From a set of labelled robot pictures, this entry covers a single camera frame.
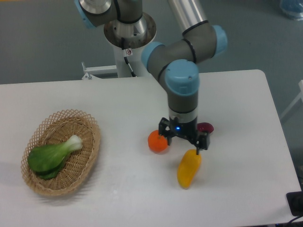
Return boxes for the purple sweet potato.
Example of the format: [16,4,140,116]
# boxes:
[197,122,214,133]

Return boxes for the green bok choy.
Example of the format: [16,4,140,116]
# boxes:
[27,135,83,180]

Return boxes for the blue plastic bag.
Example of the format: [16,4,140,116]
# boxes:
[279,0,303,21]

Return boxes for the white metal bracket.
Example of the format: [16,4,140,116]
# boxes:
[81,62,118,80]

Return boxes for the black device at edge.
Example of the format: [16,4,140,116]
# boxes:
[286,191,303,216]

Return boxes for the yellow mango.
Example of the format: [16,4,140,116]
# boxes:
[177,149,202,189]

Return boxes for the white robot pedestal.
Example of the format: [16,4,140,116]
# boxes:
[104,13,156,78]

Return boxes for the white frame at right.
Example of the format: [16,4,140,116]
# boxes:
[280,80,303,124]

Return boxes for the orange fruit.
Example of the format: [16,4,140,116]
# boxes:
[147,130,168,153]

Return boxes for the woven wicker basket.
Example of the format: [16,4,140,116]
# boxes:
[21,109,101,196]

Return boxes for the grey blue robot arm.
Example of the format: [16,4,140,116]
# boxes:
[75,0,227,155]

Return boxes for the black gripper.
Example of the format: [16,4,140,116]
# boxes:
[158,117,210,155]

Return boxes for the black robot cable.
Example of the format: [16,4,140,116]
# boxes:
[120,37,137,78]

